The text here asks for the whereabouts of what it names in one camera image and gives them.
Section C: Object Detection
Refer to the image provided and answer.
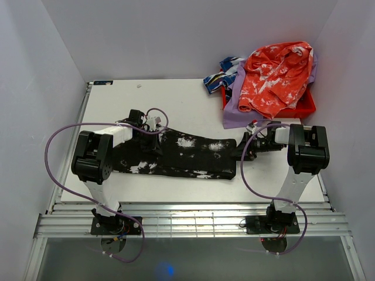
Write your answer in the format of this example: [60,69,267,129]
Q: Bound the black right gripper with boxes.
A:
[230,132,282,161]

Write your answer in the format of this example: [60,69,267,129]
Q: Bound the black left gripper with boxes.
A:
[132,129,163,156]

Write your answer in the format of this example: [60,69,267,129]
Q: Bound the black white tie-dye trousers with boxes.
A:
[113,129,237,180]

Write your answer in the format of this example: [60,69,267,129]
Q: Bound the orange white tie-dye garment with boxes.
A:
[238,42,313,119]

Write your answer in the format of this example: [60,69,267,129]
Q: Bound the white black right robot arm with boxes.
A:
[230,121,330,236]

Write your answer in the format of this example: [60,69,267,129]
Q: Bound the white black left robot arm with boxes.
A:
[71,109,161,234]

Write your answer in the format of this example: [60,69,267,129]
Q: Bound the lilac purple garment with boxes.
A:
[222,52,319,129]

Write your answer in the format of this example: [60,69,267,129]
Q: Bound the blue label sticker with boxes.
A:
[93,80,113,85]

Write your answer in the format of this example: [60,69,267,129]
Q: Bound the red plastic bin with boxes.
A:
[220,87,317,119]

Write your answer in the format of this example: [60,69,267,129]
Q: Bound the blue white patterned garment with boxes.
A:
[203,57,244,94]

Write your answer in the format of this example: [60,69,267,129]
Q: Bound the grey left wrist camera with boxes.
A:
[144,116,161,131]

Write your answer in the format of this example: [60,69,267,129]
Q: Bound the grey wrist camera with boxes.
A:
[246,120,258,134]
[144,116,161,131]

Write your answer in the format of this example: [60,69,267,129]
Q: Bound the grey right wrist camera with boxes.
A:
[246,120,258,134]

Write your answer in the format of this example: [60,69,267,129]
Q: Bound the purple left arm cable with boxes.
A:
[44,107,146,263]

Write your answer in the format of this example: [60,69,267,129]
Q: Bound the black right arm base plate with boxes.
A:
[240,215,300,253]

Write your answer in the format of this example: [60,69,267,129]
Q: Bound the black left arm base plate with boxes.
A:
[90,216,141,253]

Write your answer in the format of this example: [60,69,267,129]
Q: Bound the aluminium table frame rails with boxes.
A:
[36,79,350,238]

